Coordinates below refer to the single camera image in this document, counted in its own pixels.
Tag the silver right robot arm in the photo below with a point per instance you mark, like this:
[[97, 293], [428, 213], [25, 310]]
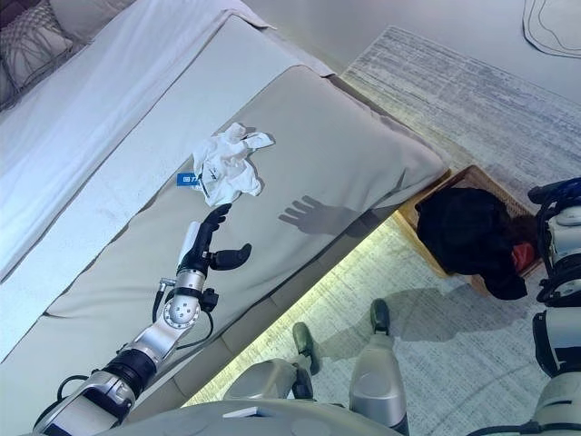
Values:
[[565, 336]]

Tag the white duvet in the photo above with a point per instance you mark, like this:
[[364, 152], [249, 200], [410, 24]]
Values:
[[91, 113]]

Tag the grey patterned cushion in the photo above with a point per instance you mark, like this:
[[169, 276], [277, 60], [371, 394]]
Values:
[[27, 45]]

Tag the large beige pillow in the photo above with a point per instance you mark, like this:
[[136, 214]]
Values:
[[91, 18]]

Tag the large bed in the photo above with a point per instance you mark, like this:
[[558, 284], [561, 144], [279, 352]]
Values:
[[318, 136]]

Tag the silver left robot leg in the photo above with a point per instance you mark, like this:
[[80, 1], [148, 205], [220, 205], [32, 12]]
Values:
[[268, 377]]

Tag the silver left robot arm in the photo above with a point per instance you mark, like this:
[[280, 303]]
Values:
[[154, 336]]

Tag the silver right robot leg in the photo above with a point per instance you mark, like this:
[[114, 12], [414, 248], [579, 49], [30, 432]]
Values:
[[377, 377]]

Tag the brown wicker basket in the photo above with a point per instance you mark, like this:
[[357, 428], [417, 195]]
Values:
[[467, 179]]

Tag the blue tag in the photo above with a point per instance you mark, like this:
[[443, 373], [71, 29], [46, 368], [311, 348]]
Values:
[[187, 179]]

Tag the grey robot torso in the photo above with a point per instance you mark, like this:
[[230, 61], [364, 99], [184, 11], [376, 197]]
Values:
[[272, 422]]

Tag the white round mat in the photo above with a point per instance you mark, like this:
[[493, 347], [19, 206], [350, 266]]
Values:
[[554, 27]]

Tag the grey striped rug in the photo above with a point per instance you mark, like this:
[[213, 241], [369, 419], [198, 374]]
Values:
[[454, 113]]

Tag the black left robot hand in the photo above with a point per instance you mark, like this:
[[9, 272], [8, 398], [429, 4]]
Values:
[[199, 245]]

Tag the silver robot leg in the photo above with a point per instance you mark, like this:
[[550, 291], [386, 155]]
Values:
[[268, 377], [377, 377]]

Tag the black garment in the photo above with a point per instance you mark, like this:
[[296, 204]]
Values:
[[467, 231]]

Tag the white garment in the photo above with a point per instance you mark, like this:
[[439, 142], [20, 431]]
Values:
[[227, 168]]

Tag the white textured blanket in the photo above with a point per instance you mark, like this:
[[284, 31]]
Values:
[[136, 159]]

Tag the orange garment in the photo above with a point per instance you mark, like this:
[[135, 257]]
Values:
[[524, 254]]

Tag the brown upholstered bed base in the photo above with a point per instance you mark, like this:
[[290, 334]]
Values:
[[218, 359]]

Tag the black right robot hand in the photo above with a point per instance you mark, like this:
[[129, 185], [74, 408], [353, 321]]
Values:
[[563, 193]]

